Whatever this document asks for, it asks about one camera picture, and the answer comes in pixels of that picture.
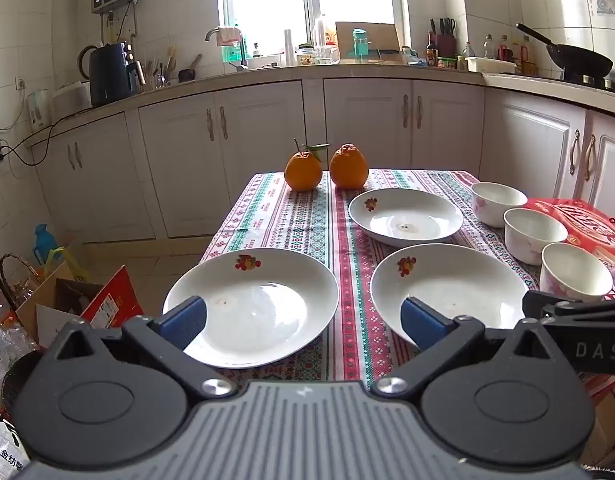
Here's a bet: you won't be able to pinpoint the teal water bottle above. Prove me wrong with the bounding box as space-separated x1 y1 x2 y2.
351 28 372 58

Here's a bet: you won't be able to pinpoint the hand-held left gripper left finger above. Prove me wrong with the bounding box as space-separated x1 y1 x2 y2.
52 296 238 402

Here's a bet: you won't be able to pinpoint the gas stove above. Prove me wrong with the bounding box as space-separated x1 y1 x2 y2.
557 72 615 95

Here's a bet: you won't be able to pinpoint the dark blue air fryer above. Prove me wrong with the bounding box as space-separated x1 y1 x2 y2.
89 42 138 107

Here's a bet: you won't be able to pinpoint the clear plastic bags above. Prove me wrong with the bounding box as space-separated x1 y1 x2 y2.
0 290 38 386

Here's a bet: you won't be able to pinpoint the orange with stem and leaf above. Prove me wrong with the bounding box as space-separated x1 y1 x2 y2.
284 138 333 192

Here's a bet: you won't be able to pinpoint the knife block with knives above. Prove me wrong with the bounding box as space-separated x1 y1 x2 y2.
430 17 457 58

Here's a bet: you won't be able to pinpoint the dark mortar with pestle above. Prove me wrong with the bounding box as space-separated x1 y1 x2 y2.
178 54 203 82

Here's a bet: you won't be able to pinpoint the white plastic tray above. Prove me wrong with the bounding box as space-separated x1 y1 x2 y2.
465 56 517 75

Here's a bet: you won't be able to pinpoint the white electric kettle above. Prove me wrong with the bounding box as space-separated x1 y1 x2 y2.
28 89 52 131

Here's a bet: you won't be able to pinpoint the cardboard sheet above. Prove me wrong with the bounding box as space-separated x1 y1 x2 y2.
335 21 403 63

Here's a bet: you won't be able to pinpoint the metal faucet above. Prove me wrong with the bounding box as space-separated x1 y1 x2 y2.
205 26 249 72

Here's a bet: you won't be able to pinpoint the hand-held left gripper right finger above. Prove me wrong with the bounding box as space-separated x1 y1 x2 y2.
370 296 563 402

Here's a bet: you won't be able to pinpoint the white printed bag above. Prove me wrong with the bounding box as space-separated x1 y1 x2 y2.
0 395 31 480

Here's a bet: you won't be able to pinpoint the red printed box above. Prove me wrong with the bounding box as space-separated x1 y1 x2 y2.
522 196 615 301

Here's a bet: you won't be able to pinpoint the blue plastic bottle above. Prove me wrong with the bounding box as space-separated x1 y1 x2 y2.
34 224 61 266

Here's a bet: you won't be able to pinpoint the utensil holder with chopsticks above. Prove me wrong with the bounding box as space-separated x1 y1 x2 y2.
138 45 178 92

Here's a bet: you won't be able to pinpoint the black wok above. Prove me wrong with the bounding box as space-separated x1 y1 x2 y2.
516 23 614 82

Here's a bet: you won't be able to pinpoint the patterned red green tablecloth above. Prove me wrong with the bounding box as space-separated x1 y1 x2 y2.
200 169 615 385

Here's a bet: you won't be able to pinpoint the white plate with flower print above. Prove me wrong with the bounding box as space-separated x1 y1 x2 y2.
162 248 339 369
370 243 529 348
348 188 464 247

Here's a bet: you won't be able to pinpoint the open cardboard box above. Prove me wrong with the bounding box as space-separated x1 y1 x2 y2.
16 265 144 348

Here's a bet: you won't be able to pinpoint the white kitchen cabinets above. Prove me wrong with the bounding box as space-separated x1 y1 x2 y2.
30 76 615 242

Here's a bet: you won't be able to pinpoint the wicker basket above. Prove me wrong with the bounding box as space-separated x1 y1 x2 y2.
0 253 41 301

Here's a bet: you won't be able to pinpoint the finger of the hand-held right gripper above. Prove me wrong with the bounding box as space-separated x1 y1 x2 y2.
521 290 615 329

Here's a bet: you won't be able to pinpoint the bumpy orange without leaf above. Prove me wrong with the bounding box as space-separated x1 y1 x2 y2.
329 143 369 190

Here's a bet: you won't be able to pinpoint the black power cable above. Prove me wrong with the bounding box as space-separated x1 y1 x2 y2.
0 107 93 167

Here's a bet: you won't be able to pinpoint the large clear plastic bottle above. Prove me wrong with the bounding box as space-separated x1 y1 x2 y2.
313 14 333 48

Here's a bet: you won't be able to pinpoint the white bowl with pink flowers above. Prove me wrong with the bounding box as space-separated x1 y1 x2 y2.
503 208 569 266
539 242 614 303
470 182 528 228

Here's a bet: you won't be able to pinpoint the kitchen window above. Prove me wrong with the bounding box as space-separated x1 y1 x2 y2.
216 0 405 57

